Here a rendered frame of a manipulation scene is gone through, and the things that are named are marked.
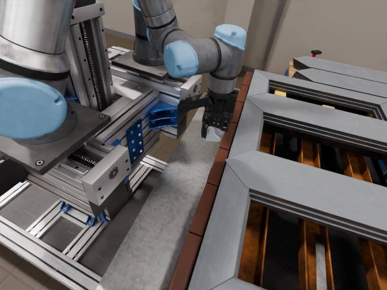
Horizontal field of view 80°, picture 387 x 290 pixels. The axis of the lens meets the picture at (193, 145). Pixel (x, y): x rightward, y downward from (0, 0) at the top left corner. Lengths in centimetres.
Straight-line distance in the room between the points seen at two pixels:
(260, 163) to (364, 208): 33
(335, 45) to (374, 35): 35
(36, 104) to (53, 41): 9
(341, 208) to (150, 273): 60
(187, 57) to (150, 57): 42
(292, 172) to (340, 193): 15
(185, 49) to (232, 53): 12
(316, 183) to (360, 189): 14
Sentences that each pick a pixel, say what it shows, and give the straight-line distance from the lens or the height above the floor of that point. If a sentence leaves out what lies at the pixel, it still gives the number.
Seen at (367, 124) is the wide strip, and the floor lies 86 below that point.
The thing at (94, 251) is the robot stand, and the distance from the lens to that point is 136.
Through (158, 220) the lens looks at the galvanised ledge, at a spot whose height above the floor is 68.
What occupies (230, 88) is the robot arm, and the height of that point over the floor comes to 114.
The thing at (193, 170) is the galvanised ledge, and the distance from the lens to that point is 99.
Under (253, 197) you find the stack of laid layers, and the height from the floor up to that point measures 84.
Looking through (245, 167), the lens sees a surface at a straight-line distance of 79.
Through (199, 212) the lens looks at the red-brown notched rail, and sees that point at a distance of 70.
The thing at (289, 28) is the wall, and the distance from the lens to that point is 329.
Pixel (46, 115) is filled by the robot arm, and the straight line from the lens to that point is 43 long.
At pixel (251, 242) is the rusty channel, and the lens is 86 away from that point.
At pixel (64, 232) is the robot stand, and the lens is 146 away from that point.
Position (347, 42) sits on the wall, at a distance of 333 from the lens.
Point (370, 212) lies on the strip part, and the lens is 89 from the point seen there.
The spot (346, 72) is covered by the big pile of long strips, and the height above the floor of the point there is 85.
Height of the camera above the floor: 143
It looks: 43 degrees down
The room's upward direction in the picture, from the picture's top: 7 degrees clockwise
